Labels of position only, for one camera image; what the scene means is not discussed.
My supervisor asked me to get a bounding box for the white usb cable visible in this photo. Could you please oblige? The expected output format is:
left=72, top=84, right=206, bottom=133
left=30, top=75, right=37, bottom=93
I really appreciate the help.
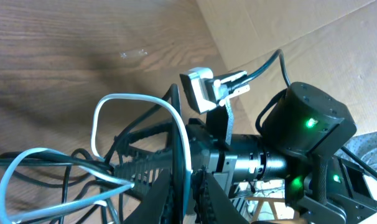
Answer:
left=0, top=93, right=193, bottom=224

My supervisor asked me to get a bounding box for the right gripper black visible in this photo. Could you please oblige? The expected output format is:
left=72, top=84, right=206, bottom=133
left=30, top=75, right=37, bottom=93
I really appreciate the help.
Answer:
left=114, top=118, right=238, bottom=198

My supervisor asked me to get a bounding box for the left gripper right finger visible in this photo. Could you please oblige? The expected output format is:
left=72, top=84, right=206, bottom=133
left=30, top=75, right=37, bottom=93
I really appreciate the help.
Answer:
left=193, top=169, right=248, bottom=224

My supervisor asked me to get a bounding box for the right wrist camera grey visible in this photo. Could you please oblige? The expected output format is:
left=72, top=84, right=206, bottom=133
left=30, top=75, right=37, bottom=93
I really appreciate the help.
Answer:
left=180, top=67, right=250, bottom=114

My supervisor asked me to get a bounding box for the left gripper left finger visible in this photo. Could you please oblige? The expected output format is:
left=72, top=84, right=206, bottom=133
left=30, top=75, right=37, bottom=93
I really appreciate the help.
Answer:
left=124, top=170, right=174, bottom=224

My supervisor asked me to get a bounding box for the cardboard panel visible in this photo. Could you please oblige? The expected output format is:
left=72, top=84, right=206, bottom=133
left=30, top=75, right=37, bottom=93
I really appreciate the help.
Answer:
left=198, top=0, right=377, bottom=134

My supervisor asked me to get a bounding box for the black usb cable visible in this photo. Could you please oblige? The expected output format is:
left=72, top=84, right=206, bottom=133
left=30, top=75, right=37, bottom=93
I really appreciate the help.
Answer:
left=0, top=83, right=185, bottom=224

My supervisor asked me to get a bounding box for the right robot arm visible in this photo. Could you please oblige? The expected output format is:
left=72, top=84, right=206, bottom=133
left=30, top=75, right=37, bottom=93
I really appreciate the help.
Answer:
left=186, top=82, right=377, bottom=223

